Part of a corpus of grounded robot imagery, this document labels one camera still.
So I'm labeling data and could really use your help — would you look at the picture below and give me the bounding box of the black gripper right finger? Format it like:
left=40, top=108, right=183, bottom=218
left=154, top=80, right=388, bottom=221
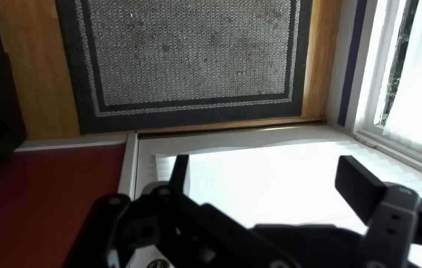
left=334, top=153, right=422, bottom=268

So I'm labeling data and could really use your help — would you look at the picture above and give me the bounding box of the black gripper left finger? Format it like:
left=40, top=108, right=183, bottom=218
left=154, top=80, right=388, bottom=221
left=64, top=153, right=297, bottom=268

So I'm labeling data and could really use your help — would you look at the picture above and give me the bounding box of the white door trim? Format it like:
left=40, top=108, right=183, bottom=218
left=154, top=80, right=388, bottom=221
left=15, top=132, right=139, bottom=199

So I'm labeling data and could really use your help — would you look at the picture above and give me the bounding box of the grey woven door mat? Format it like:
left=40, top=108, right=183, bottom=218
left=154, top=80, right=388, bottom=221
left=53, top=0, right=315, bottom=135

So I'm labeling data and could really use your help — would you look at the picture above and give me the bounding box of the white window frame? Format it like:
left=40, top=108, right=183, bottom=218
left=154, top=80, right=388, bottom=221
left=350, top=0, right=422, bottom=184

